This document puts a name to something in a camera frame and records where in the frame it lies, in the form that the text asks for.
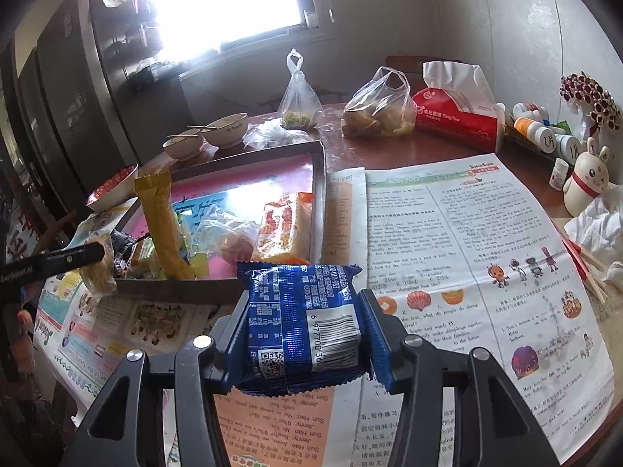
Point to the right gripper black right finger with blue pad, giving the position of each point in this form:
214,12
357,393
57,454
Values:
406,365

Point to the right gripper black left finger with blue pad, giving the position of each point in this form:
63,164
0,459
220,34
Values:
205,367

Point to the blue snack packet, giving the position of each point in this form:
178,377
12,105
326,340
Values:
305,328

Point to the dark small snack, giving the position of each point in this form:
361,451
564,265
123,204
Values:
124,247

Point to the yellow wafer snack clear wrap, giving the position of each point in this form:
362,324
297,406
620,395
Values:
223,234

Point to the orange snack packet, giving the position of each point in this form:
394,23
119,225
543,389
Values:
285,233

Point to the gold yellow snack packet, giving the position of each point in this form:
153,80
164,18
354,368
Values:
154,192

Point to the clear bag with round cake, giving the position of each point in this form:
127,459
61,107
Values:
99,277

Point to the green snack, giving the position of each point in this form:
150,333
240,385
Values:
189,251

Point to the person's left hand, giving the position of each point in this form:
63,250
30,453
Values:
17,348

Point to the left newspaper sheet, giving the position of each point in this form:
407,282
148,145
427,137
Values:
83,338

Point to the front orange newspaper sheet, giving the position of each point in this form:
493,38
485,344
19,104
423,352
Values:
316,428

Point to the right newspaper sheet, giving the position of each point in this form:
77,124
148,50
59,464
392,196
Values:
465,256

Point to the red rimmed white bowl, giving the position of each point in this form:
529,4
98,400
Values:
114,191

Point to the grey cardboard box lid tray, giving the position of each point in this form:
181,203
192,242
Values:
220,287

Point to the dark refrigerator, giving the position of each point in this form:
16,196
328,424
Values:
69,137

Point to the white bowl left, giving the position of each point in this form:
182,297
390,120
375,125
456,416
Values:
184,148

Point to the crumpled white tissue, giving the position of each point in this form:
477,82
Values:
598,231

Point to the white bowl right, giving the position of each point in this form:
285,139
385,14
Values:
227,131

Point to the small white bottle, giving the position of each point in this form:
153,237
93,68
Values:
558,174

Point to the crumpled clear plastic wrap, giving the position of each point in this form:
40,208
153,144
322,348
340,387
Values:
270,133

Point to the white rabbit figurine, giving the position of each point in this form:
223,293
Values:
588,180

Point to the plastic bag of pastries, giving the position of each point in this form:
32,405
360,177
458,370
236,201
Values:
383,107

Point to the white orange pill bottle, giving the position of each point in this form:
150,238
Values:
537,133

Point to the red tissue pack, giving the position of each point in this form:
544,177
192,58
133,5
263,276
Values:
457,103

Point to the tied clear plastic bag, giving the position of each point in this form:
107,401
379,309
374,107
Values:
300,107

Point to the red white flower decoration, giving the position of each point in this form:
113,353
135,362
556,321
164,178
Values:
598,111

